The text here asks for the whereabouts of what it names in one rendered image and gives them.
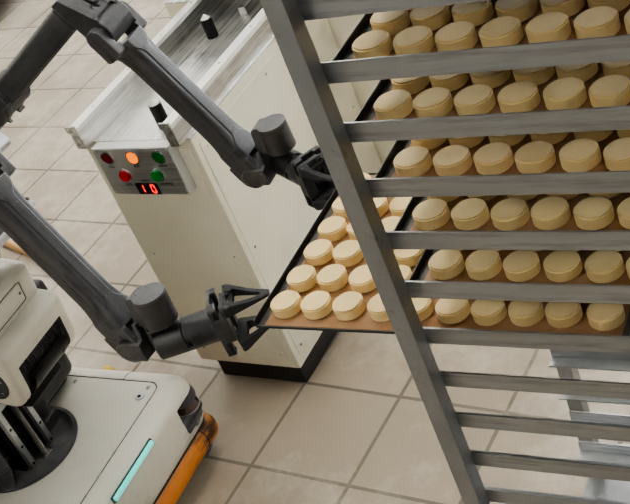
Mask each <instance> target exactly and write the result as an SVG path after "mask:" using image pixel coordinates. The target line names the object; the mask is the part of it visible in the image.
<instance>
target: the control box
mask: <svg viewBox="0 0 630 504"><path fill-rule="evenodd" d="M91 150H92V152H93V154H94V156H95V158H96V159H97V161H98V163H99V165H100V167H101V169H102V170H103V172H104V174H105V176H106V178H107V180H108V182H109V183H110V185H111V187H112V189H113V191H114V193H115V194H191V193H192V192H193V191H194V189H195V188H196V187H197V186H196V184H195V182H194V180H193V178H192V176H191V174H190V172H189V170H188V168H187V166H186V164H185V162H184V160H183V158H182V156H181V154H180V151H179V148H178V147H171V146H170V144H169V142H168V140H140V141H108V142H97V143H96V144H95V145H94V146H93V147H92V148H91ZM154 152H158V153H160V154H161V155H162V156H163V158H164V162H163V163H158V162H156V161H155V160H154V159H153V157H152V154H153V153H154ZM103 153H105V154H108V155H109V156H110V157H111V158H112V160H113V162H112V164H107V163H105V162H104V161H103V160H102V158H101V155H102V154H103ZM127 153H132V154H134V155H135V156H136V157H137V159H138V162H137V163H136V164H134V163H131V162H130V161H128V159H127V157H126V154H127ZM154 170H156V171H159V172H160V173H161V174H162V176H163V179H162V180H161V181H160V182H156V181H154V180H153V179H152V178H151V172H152V171H154ZM121 171H126V172H127V173H129V175H130V176H131V179H130V181H129V182H124V181H122V180H121V179H120V177H119V173H120V172H121ZM138 184H142V185H143V186H144V189H145V190H146V193H143V192H145V191H144V190H142V191H143V192H141V190H140V188H139V186H138ZM150 184H153V185H154V186H155V189H156V190H157V193H154V192H156V191H155V190H153V191H154V192H152V190H151V189H152V188H154V187H153V186H151V187H152V188H150V186H149V185H150Z"/></svg>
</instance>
